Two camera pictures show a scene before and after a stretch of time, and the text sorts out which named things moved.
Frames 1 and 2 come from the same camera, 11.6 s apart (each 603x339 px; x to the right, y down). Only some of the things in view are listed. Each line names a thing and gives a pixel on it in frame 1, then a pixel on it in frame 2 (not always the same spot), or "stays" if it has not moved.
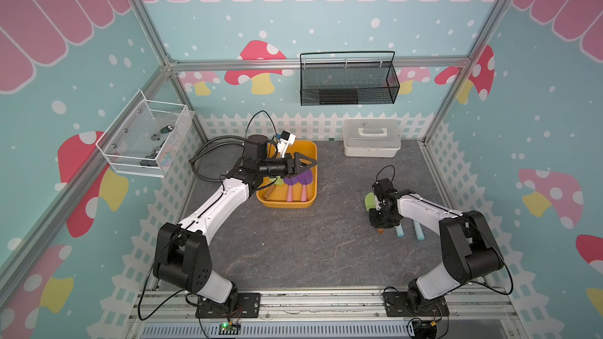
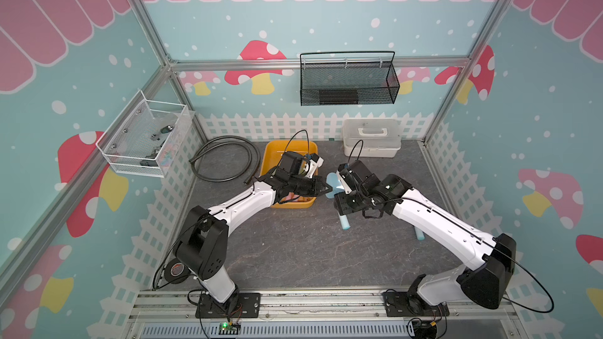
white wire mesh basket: [146, 136] stays
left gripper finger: [299, 170] → [323, 189]
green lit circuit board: [228, 329] stays
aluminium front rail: [498, 308] stays
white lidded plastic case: [371, 137] stays
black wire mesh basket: [348, 78] stays
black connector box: [425, 331] stays
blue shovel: [400, 231] → [337, 188]
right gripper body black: [378, 219] → [348, 202]
